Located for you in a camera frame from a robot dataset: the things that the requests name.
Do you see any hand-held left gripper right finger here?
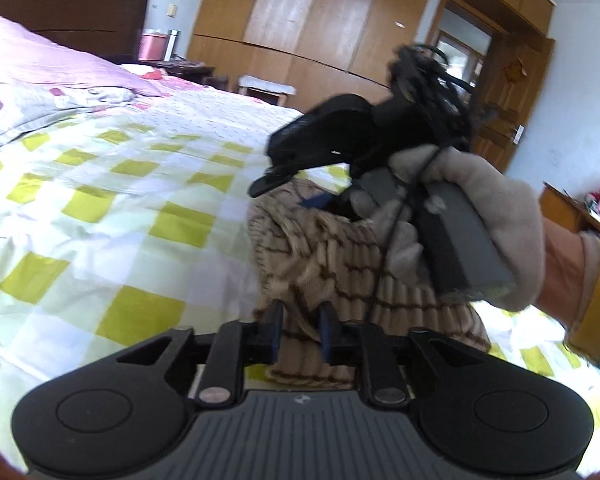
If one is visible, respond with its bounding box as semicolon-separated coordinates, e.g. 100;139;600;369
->
316;305;487;408

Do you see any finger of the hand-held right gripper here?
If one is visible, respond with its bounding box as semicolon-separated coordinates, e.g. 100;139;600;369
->
299;186;362;222
249;160;307;199

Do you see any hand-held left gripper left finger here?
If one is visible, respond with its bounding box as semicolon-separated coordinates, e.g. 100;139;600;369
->
115;299;287;408

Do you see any beige striped knit sweater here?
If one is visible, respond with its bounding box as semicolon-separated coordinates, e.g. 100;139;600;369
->
247;180;492;392

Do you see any person's right hand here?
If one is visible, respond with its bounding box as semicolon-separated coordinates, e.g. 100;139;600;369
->
355;147;547;312

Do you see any stool with white cushion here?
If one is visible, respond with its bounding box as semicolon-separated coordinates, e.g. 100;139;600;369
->
237;75;301;109

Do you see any wooden wardrobe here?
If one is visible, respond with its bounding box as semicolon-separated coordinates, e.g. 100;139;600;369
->
186;0;438;112

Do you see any yellow checked quilt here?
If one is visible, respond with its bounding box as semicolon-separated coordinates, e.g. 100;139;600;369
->
0;91;600;480

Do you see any dark wooden nightstand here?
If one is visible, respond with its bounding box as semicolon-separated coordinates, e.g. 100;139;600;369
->
122;57;229;90

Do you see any pink floral bed sheet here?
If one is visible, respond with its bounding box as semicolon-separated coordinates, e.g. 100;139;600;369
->
122;64;208;98

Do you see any wooden door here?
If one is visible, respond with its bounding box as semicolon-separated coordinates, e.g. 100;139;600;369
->
467;35;557;173

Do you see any pink box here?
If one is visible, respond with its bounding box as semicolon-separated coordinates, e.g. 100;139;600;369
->
138;30;171;62

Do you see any wooden desk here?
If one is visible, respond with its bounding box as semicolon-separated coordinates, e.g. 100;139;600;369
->
539;182;600;248

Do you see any grey pink-spotted pillow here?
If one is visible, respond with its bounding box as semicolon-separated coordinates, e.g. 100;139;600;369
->
0;82;137;155

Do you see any pink pillow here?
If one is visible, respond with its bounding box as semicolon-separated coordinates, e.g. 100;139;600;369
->
0;14;167;98

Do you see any dark wooden headboard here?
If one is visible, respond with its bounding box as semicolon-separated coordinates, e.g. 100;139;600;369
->
0;0;152;57

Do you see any wooden door frame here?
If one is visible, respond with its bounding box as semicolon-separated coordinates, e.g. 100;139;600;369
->
424;0;503;88

